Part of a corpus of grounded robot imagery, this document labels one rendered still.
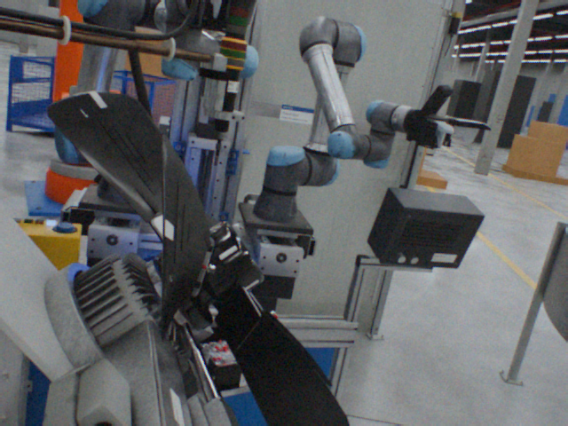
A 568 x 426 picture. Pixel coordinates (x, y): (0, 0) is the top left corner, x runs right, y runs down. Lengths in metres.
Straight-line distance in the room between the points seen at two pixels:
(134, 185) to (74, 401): 0.36
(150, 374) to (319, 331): 0.91
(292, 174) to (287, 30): 1.23
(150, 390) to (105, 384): 0.07
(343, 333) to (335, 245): 1.60
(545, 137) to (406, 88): 10.31
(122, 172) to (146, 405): 0.37
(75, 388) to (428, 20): 2.76
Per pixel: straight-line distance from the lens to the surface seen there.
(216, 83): 0.90
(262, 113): 2.83
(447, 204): 1.57
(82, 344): 0.82
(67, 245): 1.32
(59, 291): 0.87
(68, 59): 5.03
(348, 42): 1.78
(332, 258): 3.19
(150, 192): 0.89
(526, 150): 13.21
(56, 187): 4.99
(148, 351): 0.76
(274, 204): 1.74
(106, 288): 0.87
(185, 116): 1.85
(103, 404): 0.63
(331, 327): 1.60
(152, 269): 0.88
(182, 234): 0.64
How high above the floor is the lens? 1.53
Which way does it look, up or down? 15 degrees down
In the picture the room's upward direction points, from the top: 11 degrees clockwise
